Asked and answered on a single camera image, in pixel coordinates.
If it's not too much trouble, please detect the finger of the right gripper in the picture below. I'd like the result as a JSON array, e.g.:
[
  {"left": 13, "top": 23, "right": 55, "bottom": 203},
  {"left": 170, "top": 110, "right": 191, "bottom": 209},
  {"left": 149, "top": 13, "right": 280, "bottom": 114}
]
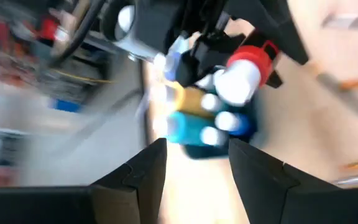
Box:
[
  {"left": 177, "top": 34, "right": 245, "bottom": 87},
  {"left": 225, "top": 0, "right": 310, "bottom": 65}
]

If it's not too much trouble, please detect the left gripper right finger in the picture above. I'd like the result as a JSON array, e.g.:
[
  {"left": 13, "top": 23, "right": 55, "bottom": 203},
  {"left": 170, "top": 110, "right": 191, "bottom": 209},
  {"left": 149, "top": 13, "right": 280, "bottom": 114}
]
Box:
[{"left": 228, "top": 138, "right": 358, "bottom": 224}]

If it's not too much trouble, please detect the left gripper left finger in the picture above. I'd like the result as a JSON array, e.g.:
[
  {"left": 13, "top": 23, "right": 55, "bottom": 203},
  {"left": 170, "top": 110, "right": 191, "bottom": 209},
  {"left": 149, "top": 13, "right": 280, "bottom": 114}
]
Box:
[{"left": 0, "top": 138, "right": 168, "bottom": 224}]

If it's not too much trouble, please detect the large purple paint bottle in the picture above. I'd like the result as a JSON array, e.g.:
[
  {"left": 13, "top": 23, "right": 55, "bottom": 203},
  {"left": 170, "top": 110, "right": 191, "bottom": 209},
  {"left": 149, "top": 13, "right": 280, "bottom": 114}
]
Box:
[{"left": 162, "top": 51, "right": 183, "bottom": 82}]

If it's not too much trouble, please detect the large yellow paint bottle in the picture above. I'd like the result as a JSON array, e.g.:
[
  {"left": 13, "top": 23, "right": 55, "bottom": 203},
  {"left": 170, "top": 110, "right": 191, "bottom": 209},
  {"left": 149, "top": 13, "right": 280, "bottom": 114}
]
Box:
[{"left": 166, "top": 85, "right": 226, "bottom": 118}]

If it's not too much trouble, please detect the small red paint bottle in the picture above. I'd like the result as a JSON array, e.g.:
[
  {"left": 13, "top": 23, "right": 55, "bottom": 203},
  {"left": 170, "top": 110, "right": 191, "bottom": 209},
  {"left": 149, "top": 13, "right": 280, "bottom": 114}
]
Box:
[{"left": 213, "top": 44, "right": 280, "bottom": 107}]

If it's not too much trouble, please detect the large teal paint bottle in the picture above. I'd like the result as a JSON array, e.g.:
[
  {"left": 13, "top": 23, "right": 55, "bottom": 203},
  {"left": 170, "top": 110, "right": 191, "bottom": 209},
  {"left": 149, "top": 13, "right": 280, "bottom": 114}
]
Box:
[{"left": 165, "top": 111, "right": 227, "bottom": 147}]

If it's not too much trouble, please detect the small blue paint bottle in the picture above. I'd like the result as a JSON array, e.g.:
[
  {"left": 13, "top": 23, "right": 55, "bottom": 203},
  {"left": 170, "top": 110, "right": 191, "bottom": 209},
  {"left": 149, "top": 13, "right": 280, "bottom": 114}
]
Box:
[{"left": 214, "top": 110, "right": 257, "bottom": 137}]

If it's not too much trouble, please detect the wide black brush gold ferrule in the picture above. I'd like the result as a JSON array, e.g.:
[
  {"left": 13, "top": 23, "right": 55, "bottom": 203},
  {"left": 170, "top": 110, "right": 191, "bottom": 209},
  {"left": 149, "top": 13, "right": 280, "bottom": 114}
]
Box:
[{"left": 317, "top": 73, "right": 358, "bottom": 125}]

